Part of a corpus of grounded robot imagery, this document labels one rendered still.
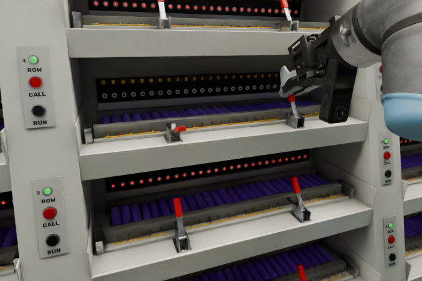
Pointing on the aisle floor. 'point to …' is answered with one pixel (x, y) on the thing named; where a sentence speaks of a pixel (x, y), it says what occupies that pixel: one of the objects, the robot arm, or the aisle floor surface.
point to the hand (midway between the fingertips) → (286, 95)
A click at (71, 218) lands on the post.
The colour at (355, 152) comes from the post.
